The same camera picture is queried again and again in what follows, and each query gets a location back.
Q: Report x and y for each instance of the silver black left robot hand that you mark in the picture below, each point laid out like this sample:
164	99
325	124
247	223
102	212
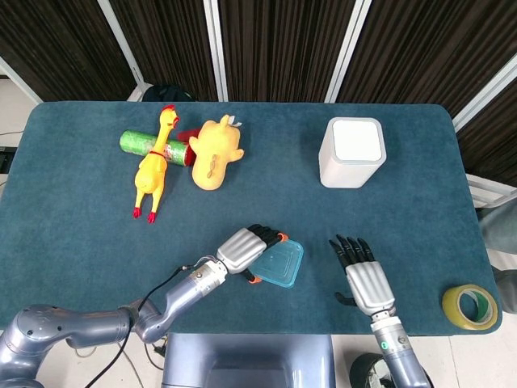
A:
242	250

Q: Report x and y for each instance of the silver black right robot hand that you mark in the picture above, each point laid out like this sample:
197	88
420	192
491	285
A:
369	283

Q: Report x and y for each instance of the teal container lid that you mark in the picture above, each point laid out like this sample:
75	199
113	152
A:
282	262

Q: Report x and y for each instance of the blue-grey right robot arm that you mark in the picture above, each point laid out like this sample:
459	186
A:
396	355

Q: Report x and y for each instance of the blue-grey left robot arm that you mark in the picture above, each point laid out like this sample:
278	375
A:
190	287

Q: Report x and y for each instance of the yellow tape roll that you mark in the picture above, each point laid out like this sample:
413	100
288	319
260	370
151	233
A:
450	307

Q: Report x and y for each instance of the black round robot part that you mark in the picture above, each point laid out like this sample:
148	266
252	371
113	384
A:
361	372

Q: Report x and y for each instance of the yellow plush animal toy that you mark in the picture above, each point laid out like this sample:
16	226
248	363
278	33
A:
210	161

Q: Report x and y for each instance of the blue-grey robot torso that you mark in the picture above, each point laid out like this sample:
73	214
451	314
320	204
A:
242	355

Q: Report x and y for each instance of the yellow rubber chicken toy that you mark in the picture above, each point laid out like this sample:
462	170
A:
151	169

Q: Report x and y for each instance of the white square trash bin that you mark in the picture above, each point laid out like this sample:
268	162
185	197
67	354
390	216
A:
351	157

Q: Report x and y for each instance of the grey trouser leg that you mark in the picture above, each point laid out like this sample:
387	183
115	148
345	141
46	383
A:
501	226

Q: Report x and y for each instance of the white slatted rack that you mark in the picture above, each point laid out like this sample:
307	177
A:
490	190

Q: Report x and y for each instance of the green chips can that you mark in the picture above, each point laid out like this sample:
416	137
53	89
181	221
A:
135	141

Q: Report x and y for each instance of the teal velvet table cloth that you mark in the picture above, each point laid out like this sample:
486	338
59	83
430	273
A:
81	262

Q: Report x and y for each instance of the black bag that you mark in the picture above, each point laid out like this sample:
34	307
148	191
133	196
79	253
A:
165	94

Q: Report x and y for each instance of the dark slatted partition screen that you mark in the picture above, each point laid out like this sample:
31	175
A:
282	48

